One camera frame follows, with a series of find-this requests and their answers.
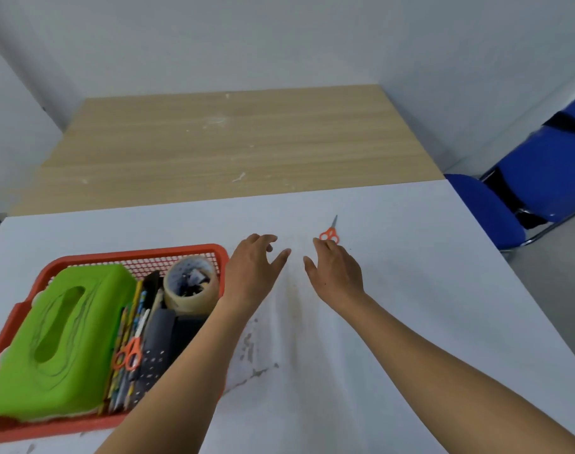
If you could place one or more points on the black dotted pencil case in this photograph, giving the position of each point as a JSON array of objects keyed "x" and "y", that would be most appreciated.
[{"x": 152, "y": 349}]

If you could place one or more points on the person's left hand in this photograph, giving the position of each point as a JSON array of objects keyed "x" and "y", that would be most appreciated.
[{"x": 247, "y": 278}]

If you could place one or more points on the beige packing tape roll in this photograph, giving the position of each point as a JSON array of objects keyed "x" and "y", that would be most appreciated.
[{"x": 192, "y": 302}]

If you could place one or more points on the person's left thumb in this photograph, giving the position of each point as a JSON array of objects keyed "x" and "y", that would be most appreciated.
[{"x": 280, "y": 262}]

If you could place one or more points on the person's right hand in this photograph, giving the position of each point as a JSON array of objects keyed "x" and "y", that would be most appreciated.
[{"x": 339, "y": 278}]

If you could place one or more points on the black box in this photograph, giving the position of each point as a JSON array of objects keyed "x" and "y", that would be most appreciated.
[{"x": 185, "y": 333}]

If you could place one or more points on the green tissue box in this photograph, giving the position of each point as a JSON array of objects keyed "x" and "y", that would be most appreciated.
[{"x": 65, "y": 340}]

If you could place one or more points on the person's right thumb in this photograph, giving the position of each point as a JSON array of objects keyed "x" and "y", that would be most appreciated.
[{"x": 310, "y": 268}]

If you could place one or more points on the person's right forearm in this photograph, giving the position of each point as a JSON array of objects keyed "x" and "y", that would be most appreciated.
[{"x": 434, "y": 373}]

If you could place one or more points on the blue chair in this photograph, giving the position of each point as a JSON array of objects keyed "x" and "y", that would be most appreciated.
[{"x": 543, "y": 174}]

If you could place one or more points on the bundle of colourful pencils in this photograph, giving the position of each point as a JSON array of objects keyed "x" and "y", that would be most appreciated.
[{"x": 121, "y": 382}]

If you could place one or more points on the person's left forearm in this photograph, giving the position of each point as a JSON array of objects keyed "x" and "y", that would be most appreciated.
[{"x": 183, "y": 373}]

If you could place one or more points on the pile of black binder clips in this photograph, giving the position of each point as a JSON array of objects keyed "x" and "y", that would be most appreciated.
[{"x": 192, "y": 281}]

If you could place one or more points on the red plastic basket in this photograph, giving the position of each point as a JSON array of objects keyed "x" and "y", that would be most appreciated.
[{"x": 103, "y": 260}]

